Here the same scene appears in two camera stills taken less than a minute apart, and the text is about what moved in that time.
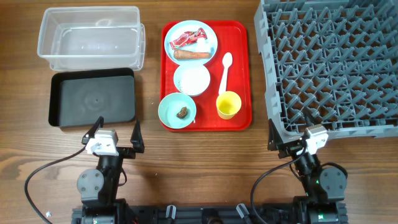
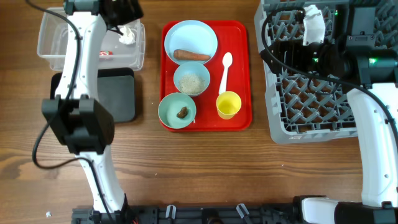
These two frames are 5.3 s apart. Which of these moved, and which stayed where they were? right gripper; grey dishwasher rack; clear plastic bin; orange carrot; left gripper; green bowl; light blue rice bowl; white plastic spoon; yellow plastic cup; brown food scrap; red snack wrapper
Moved: left gripper; red snack wrapper; right gripper
Stayed: yellow plastic cup; clear plastic bin; brown food scrap; light blue rice bowl; grey dishwasher rack; orange carrot; green bowl; white plastic spoon
